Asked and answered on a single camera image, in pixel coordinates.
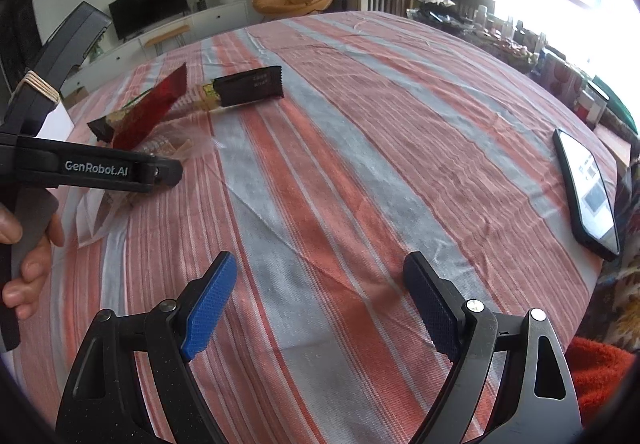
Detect black brown snack bar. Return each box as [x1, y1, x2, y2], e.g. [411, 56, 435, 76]
[195, 65, 284, 111]

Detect white TV cabinet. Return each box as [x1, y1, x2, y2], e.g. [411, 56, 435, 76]
[62, 0, 250, 98]

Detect red snack packet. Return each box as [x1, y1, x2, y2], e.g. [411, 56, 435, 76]
[111, 63, 186, 151]

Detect striped red grey tablecloth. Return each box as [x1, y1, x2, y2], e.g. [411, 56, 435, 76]
[10, 12, 617, 443]

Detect person's left hand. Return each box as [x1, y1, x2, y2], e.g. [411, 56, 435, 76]
[2, 213, 65, 321]

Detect clear bag brown biscuits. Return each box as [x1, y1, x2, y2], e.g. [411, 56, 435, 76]
[75, 114, 224, 247]

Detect black flat television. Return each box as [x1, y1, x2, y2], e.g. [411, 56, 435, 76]
[108, 0, 189, 40]

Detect small wooden bench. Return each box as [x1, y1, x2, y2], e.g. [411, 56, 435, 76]
[143, 24, 191, 56]

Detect black smartphone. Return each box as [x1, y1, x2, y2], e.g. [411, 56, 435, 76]
[552, 129, 620, 261]

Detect cluttered side table items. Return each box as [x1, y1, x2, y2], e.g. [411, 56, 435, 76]
[406, 0, 639, 141]

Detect long black noodle snack packet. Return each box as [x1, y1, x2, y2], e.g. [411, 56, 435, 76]
[87, 89, 202, 149]

